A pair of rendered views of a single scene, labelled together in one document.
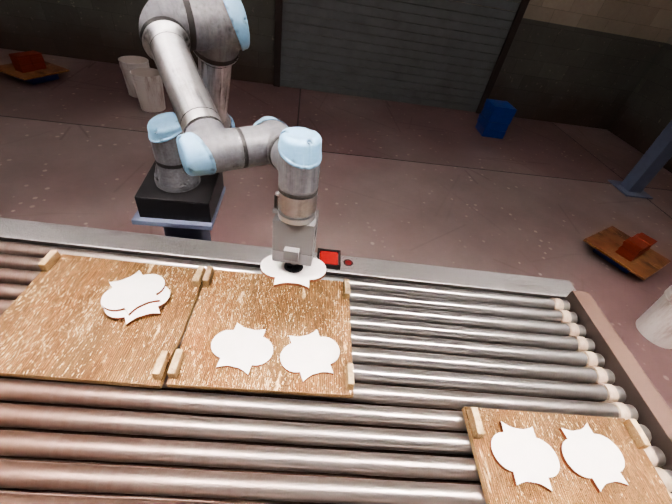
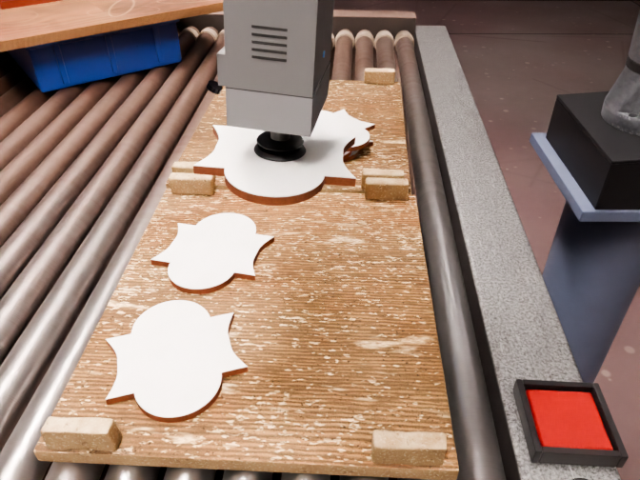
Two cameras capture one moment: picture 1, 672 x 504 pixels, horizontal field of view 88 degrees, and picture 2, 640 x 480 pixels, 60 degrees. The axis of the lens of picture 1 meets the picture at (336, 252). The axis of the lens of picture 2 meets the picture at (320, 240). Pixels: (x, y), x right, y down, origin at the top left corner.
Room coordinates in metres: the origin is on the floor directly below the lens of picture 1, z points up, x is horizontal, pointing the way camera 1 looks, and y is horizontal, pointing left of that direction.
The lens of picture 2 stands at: (0.66, -0.31, 1.35)
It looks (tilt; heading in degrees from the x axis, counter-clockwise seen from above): 37 degrees down; 101
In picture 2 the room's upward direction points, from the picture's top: straight up
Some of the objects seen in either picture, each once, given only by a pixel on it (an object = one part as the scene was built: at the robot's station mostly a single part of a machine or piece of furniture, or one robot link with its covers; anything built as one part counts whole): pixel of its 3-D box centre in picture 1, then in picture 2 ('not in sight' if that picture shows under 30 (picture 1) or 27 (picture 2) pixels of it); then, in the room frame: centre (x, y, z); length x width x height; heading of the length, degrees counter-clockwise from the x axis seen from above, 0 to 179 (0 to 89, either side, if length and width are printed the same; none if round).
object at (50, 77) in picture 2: not in sight; (87, 34); (-0.07, 0.82, 0.97); 0.31 x 0.31 x 0.10; 47
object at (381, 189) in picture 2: (208, 275); (387, 189); (0.63, 0.34, 0.95); 0.06 x 0.02 x 0.03; 8
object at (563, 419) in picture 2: (328, 259); (566, 422); (0.82, 0.02, 0.92); 0.06 x 0.06 x 0.01; 7
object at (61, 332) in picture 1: (102, 312); (301, 128); (0.47, 0.54, 0.93); 0.41 x 0.35 x 0.02; 96
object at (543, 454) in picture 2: (328, 258); (566, 421); (0.82, 0.02, 0.92); 0.08 x 0.08 x 0.02; 7
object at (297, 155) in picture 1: (298, 162); not in sight; (0.57, 0.10, 1.38); 0.09 x 0.08 x 0.11; 38
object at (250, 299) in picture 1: (272, 326); (272, 295); (0.53, 0.12, 0.93); 0.41 x 0.35 x 0.02; 98
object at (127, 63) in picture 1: (137, 77); not in sight; (3.98, 2.61, 0.19); 0.30 x 0.30 x 0.37
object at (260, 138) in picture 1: (269, 143); not in sight; (0.64, 0.17, 1.37); 0.11 x 0.11 x 0.08; 38
